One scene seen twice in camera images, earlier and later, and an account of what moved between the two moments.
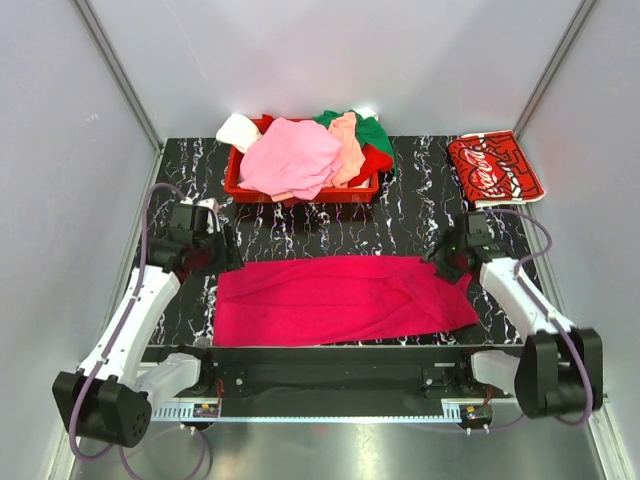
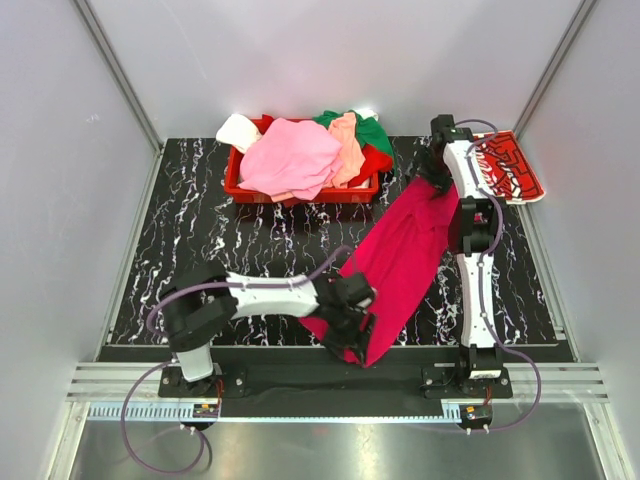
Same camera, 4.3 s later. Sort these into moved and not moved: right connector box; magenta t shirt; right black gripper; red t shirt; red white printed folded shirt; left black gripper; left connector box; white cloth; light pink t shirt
Moved: left black gripper; magenta t shirt; right black gripper
Not moved: red white printed folded shirt; white cloth; right connector box; light pink t shirt; left connector box; red t shirt
